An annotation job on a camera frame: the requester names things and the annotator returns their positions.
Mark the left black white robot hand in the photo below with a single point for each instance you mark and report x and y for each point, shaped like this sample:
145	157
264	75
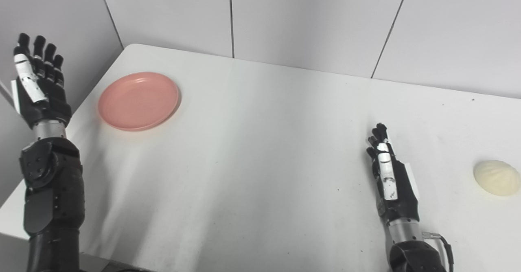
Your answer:
40	88

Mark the pink round plate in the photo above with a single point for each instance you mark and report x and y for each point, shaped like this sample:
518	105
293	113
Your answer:
139	101

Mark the white steamed bun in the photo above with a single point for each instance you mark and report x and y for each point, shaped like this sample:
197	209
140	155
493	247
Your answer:
497	178

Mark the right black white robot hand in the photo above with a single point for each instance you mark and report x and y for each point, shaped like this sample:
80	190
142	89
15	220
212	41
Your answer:
392	182

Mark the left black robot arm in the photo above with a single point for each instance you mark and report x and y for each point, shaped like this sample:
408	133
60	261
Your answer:
51	198

